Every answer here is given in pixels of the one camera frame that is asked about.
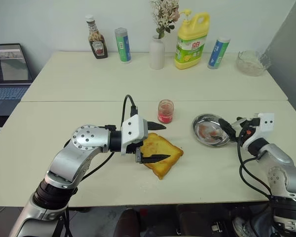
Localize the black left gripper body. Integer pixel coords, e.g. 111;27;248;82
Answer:
125;139;146;163

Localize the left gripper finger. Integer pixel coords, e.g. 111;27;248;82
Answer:
147;120;167;131
139;154;172;165

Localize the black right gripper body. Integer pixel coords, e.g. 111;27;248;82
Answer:
233;117;261;142

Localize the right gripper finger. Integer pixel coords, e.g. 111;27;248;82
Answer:
218;118;236;137
218;135;238;145

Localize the yellow toast bread slice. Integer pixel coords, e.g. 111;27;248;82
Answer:
140;132;184;181

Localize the small glass jam jar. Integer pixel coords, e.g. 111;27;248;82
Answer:
157;99;175;124

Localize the round steel plate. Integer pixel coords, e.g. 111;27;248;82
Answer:
192;113;231;148

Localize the clear glass bowl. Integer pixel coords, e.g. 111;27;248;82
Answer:
235;50;272;77

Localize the white ceramic vase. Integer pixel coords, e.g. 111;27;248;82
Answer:
149;35;165;70

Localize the blue-green tilted can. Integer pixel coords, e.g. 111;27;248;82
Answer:
207;37;231;70

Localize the yellow detergent pump bottle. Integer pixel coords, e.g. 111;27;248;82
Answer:
175;9;211;70

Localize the green-blue cylindrical can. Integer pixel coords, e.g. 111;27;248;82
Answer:
114;27;133;65

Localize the white sneaker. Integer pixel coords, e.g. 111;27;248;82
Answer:
232;216;252;237

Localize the brown ketchup bottle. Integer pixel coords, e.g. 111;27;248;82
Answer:
85;15;109;59

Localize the dried flower bouquet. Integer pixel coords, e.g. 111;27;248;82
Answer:
149;0;181;40

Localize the open grey laptop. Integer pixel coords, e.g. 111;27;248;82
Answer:
0;43;34;117

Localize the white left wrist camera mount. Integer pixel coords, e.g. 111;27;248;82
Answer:
120;114;148;156

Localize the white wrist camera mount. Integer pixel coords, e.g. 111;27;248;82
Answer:
120;114;148;156
243;113;275;149

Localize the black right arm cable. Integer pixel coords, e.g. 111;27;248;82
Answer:
236;123;274;203

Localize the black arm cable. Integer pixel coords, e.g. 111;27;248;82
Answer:
61;94;139;237
236;123;274;203

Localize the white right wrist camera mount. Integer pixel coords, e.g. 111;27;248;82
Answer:
243;113;275;149

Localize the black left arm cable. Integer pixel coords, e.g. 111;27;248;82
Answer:
61;94;139;237

